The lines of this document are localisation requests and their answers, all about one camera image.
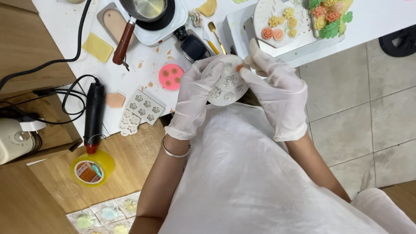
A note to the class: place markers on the person's left hand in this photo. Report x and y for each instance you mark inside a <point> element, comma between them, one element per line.
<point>190,97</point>

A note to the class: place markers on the person's right hand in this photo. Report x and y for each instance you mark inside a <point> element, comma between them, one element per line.
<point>282,97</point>

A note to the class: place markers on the white round flower silicone mould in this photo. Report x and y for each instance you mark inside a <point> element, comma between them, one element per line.
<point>230,86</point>

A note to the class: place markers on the pink round silicone mould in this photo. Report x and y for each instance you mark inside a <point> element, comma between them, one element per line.
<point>171,77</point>

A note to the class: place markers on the white rectangular rose mould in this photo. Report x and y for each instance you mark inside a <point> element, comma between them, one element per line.
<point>145,107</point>

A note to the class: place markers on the silver bangle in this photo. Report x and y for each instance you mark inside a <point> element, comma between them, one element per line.
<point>174,154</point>

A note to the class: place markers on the white flower cluster mould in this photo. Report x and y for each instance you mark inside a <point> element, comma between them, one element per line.
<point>129,123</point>

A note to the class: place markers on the gold spoon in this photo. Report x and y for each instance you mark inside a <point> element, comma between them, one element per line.
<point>216,34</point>

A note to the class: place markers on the white oval plaque with flowers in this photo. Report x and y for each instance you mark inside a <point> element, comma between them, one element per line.
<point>279,24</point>

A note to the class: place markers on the white electric hot plate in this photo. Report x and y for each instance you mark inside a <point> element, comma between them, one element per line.
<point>165,27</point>

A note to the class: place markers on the peach hexagon wax piece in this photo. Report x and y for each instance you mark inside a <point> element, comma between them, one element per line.
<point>115,100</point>

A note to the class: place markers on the white box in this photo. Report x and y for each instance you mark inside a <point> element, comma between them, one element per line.
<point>237,35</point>

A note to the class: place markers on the white apron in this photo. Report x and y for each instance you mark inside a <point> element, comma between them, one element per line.
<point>247,182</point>

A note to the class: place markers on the yellow round wax piece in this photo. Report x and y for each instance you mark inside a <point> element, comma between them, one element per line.
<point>208,7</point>

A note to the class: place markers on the white plaque with green leaves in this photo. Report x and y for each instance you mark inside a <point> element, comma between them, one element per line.
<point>330,18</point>

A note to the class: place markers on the black heat gun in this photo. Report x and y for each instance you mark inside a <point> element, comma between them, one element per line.
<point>94,113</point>

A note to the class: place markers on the yellow wax slab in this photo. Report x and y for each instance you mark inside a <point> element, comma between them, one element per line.
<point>97,47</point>

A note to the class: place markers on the grey tray with beige mould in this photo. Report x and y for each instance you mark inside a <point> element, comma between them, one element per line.
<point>112,22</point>

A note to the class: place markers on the yellow tape roll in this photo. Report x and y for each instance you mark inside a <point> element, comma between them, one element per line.
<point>92,169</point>

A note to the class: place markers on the wrapped yellow flower wax sachet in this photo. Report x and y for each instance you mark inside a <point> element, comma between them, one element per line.
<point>130,205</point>
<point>120,228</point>

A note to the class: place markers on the black object on floor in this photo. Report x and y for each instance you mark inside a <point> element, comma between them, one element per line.
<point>398,42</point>

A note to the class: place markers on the wrapped blue flower wax sachet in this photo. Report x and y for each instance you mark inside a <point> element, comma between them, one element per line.
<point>109,213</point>

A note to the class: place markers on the clear plastic lid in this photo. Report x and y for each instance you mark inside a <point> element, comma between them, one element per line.
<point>69,190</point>

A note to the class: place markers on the person's pink trouser leg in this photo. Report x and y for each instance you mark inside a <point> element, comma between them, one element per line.
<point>386,211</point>

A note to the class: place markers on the white power adapter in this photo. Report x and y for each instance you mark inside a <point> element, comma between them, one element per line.
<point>32,125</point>

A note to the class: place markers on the wrapped green flower wax sachet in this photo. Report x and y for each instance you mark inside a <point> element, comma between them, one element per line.
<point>84,221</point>

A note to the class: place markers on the white appliance with dial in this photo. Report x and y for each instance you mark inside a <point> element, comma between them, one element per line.
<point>14,143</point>

